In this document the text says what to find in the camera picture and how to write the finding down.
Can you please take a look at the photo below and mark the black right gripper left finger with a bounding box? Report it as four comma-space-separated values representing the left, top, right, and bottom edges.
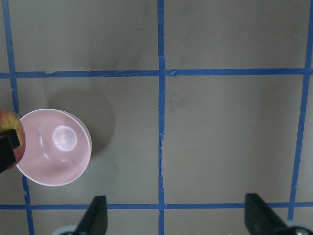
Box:
73, 195, 108, 235

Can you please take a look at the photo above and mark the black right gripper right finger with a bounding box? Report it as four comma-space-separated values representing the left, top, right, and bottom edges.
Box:
245, 193, 313, 235

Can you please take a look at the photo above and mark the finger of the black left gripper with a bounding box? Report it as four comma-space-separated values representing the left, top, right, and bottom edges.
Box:
0, 129, 20, 173

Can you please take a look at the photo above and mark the pink bowl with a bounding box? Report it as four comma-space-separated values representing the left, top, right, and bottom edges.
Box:
17, 109, 92, 187

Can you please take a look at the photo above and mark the red apple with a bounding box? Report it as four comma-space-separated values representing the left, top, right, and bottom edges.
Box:
0, 109, 25, 173

